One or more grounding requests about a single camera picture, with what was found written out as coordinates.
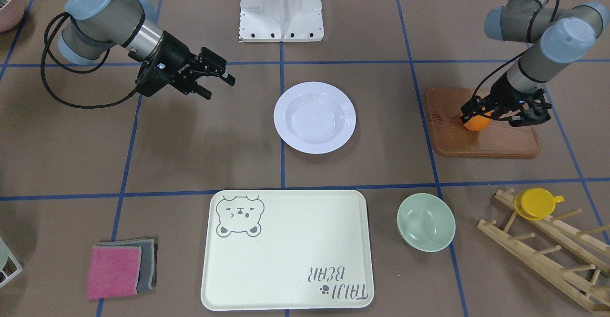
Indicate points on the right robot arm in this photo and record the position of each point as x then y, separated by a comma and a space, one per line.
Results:
88, 29

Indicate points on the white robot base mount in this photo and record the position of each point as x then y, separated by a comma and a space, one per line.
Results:
281, 21

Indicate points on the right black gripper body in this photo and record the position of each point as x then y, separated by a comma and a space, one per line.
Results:
177, 59

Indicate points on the white wire cup rack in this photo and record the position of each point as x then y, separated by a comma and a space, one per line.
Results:
10, 267

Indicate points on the white round plate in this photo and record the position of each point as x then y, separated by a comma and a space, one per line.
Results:
314, 117

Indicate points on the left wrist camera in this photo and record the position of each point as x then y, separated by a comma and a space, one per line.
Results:
530, 113

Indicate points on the wooden peg drying rack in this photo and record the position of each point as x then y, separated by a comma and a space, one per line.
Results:
574, 265

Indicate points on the yellow cup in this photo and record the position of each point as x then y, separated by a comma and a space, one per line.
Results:
536, 203

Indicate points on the pink cloth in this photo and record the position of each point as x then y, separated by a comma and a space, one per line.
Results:
113, 272

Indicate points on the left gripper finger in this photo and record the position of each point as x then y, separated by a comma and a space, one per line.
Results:
502, 115
475, 106

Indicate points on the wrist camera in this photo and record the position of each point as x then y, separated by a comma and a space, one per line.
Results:
530, 113
151, 78

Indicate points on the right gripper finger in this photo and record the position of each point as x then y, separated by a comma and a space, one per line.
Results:
202, 91
222, 73

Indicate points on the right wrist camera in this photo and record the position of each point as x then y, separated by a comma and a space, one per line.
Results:
151, 78

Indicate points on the grey cloth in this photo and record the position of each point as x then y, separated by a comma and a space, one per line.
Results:
147, 263

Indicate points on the orange fruit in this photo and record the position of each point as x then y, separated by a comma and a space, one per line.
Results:
478, 123

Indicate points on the cream bear tray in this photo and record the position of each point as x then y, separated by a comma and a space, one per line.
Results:
287, 250

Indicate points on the wooden cutting board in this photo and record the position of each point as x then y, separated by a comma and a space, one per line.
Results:
451, 139

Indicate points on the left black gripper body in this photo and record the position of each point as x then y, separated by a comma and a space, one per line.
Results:
501, 93

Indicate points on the pink bowl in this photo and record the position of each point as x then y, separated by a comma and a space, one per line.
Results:
11, 14

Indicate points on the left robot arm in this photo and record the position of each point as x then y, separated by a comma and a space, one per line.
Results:
557, 37

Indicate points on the green bowl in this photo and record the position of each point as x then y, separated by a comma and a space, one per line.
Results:
426, 223

